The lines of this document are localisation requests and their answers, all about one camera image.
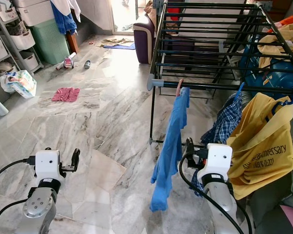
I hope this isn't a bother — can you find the blue plaid shirt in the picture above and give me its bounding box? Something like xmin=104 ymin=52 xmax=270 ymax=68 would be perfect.
xmin=190 ymin=92 xmax=245 ymax=195

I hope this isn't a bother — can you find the yellow printed t-shirt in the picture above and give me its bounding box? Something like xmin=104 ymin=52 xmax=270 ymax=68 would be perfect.
xmin=227 ymin=93 xmax=293 ymax=200

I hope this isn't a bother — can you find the red floor cloth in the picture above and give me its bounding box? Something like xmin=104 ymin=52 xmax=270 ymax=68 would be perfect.
xmin=51 ymin=87 xmax=81 ymax=102

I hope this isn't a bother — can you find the black metal drying rack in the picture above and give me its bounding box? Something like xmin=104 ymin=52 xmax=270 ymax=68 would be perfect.
xmin=147 ymin=0 xmax=293 ymax=144

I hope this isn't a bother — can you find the dark green sofa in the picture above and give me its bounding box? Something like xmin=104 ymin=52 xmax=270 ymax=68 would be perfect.
xmin=247 ymin=132 xmax=293 ymax=234

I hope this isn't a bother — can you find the tissue pack in plastic bag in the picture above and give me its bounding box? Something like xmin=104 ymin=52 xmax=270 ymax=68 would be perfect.
xmin=0 ymin=70 xmax=37 ymax=99

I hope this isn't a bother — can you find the pink cushion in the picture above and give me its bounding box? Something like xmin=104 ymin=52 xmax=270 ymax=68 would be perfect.
xmin=278 ymin=205 xmax=293 ymax=234

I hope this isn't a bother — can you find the purple armchair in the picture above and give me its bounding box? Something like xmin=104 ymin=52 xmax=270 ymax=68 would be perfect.
xmin=133 ymin=14 xmax=159 ymax=64

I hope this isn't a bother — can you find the green laundry bin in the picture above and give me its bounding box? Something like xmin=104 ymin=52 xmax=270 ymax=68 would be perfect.
xmin=30 ymin=19 xmax=70 ymax=65

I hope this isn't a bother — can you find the blue door mat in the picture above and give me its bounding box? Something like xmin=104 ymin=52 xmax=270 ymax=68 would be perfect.
xmin=102 ymin=41 xmax=136 ymax=50

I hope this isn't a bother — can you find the beige floor cloth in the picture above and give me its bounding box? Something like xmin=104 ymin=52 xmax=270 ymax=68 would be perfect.
xmin=101 ymin=37 xmax=132 ymax=46

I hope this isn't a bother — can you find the shelf unit with white baskets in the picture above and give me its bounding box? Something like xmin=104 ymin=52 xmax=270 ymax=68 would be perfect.
xmin=0 ymin=0 xmax=42 ymax=74

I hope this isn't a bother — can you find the yellow garment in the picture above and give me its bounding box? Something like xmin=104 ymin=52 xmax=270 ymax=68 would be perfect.
xmin=258 ymin=23 xmax=293 ymax=69

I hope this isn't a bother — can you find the blue towel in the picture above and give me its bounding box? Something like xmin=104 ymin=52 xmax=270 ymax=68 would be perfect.
xmin=51 ymin=2 xmax=79 ymax=35

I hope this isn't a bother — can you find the brown garment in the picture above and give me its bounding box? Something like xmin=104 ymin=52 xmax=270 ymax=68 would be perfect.
xmin=143 ymin=0 xmax=162 ymax=27

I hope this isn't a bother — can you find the white storage box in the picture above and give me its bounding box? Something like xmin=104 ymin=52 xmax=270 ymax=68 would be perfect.
xmin=12 ymin=0 xmax=54 ymax=27

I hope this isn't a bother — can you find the white hanging garment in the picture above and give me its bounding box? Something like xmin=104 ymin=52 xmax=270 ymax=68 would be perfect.
xmin=51 ymin=0 xmax=83 ymax=22

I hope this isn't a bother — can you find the orange cloth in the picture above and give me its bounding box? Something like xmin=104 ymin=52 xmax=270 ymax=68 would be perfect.
xmin=269 ymin=14 xmax=293 ymax=32

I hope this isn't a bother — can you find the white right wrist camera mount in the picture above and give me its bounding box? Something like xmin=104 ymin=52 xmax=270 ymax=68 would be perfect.
xmin=197 ymin=143 xmax=233 ymax=183

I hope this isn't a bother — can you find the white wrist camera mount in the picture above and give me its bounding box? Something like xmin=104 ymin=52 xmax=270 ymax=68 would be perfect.
xmin=35 ymin=150 xmax=61 ymax=181
xmin=197 ymin=143 xmax=233 ymax=183

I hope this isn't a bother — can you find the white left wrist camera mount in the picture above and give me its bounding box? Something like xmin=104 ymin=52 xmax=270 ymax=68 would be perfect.
xmin=35 ymin=150 xmax=61 ymax=181

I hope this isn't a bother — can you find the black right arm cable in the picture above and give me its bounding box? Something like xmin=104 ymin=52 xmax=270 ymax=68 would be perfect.
xmin=179 ymin=152 xmax=247 ymax=234

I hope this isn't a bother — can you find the long black left arm cable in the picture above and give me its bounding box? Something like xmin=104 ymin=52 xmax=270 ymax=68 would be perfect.
xmin=0 ymin=157 xmax=35 ymax=183

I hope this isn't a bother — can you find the brown wooden post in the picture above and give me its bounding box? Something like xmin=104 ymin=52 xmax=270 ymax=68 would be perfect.
xmin=67 ymin=33 xmax=80 ymax=54

